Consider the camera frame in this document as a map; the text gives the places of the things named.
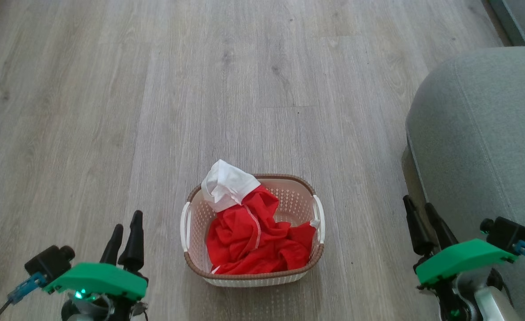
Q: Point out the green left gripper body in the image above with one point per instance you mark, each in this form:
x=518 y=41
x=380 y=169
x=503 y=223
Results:
x=99 y=278

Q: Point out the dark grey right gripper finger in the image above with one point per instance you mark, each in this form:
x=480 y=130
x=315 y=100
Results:
x=443 y=234
x=419 y=234

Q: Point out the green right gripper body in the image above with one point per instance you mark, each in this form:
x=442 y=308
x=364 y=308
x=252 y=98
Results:
x=463 y=258

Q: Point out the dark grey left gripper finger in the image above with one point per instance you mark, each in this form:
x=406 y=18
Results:
x=134 y=249
x=113 y=249

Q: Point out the red and white garment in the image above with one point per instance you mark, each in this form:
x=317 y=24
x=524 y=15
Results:
x=226 y=183

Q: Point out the red white-striped garment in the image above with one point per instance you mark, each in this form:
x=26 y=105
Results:
x=289 y=249

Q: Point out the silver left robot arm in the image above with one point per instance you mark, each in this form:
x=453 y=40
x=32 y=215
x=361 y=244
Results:
x=86 y=315

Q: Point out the grey fabric sofa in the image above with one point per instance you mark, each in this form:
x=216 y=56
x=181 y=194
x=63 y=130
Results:
x=489 y=133

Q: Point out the white brown-rimmed laundry basket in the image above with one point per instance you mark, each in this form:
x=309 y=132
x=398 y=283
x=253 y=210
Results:
x=295 y=200

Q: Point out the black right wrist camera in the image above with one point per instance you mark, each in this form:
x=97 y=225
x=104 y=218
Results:
x=507 y=234

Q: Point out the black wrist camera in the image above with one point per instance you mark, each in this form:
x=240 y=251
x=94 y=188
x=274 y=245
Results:
x=507 y=234
x=48 y=263

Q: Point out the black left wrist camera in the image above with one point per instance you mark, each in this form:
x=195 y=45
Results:
x=48 y=263

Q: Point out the blue left camera connector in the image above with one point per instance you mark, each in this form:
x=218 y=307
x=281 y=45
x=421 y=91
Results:
x=26 y=287

